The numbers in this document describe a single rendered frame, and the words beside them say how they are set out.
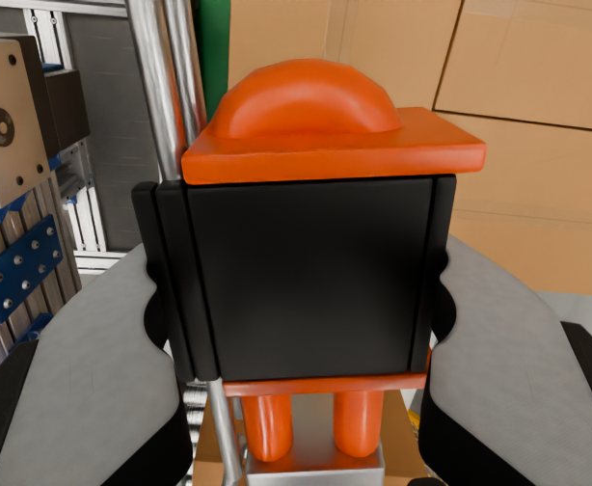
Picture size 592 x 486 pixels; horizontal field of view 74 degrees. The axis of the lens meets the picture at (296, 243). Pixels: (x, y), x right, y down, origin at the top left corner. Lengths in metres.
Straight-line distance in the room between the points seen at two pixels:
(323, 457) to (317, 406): 0.03
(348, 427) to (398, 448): 0.64
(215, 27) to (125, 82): 0.33
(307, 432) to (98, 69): 1.11
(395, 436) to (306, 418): 0.63
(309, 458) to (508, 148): 0.82
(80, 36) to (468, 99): 0.93
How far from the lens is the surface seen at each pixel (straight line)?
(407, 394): 1.21
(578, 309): 2.15
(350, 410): 0.17
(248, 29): 0.78
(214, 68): 1.35
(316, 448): 0.20
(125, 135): 1.23
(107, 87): 1.22
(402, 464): 0.81
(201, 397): 1.26
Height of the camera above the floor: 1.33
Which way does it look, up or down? 61 degrees down
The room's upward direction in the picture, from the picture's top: 176 degrees clockwise
